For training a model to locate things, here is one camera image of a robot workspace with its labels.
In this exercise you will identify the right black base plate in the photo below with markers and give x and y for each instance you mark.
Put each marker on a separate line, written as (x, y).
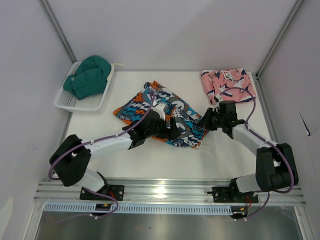
(225, 194)

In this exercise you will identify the slotted white cable duct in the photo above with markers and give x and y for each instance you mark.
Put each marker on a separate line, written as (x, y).
(134, 208)

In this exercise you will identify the teal green shorts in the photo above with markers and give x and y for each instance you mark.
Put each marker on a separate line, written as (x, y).
(89, 79)

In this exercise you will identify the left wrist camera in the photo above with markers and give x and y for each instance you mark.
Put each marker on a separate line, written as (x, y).
(160, 109)

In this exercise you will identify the left aluminium frame post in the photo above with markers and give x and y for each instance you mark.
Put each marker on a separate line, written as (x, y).
(48, 11)

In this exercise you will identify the aluminium frame post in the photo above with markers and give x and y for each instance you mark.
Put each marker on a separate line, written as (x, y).
(289, 21)
(48, 11)

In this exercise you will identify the blue patterned shorts pile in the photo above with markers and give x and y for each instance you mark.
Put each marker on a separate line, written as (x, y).
(186, 118)

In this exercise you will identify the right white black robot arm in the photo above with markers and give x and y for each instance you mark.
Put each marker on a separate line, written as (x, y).
(275, 167)

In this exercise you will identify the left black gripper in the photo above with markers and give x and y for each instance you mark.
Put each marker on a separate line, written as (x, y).
(171, 133)

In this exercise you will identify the right aluminium frame post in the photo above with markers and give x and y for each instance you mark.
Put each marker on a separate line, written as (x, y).
(289, 21)

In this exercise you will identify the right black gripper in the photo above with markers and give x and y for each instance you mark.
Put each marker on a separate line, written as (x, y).
(205, 122)

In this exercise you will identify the pink shark print shorts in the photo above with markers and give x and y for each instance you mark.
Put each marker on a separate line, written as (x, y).
(231, 84)

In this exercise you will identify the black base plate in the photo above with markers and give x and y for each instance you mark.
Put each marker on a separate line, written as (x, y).
(225, 194)
(114, 191)

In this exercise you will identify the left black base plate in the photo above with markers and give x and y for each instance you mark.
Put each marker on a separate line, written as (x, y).
(114, 191)

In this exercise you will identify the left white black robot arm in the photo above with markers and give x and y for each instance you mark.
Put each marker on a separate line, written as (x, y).
(70, 161)

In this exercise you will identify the aluminium mounting rail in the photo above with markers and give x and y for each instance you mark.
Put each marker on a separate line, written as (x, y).
(143, 190)

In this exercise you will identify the white plastic basket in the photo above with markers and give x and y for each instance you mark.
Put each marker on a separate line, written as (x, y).
(67, 101)

